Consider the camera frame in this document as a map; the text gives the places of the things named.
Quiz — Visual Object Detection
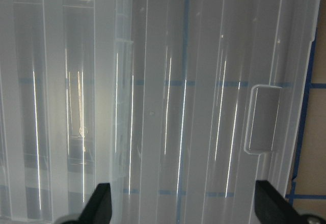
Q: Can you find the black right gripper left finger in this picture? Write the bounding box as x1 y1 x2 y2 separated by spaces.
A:
77 183 112 224

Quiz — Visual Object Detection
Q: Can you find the clear plastic storage box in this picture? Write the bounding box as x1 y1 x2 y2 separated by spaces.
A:
1 0 133 223

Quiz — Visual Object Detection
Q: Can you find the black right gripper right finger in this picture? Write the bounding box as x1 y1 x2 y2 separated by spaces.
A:
254 180 308 224

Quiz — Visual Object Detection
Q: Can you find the clear plastic box lid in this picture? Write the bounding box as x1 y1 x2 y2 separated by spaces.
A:
121 0 320 223

